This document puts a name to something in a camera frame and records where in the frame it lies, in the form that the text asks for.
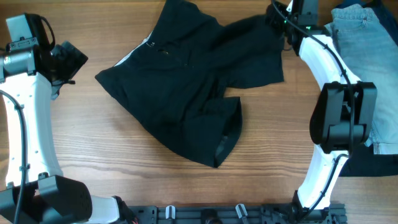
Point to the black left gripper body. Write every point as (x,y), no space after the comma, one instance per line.
(69,64)

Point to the black shorts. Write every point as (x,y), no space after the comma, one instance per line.
(174,82)

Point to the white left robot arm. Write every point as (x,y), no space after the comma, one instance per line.
(33,69)

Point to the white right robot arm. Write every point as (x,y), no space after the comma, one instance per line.
(343,113)

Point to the light blue denim shorts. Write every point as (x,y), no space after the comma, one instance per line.
(371,54)

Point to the dark folded garment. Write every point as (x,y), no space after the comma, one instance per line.
(364,163)

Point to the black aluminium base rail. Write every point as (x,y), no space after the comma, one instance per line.
(264,214)

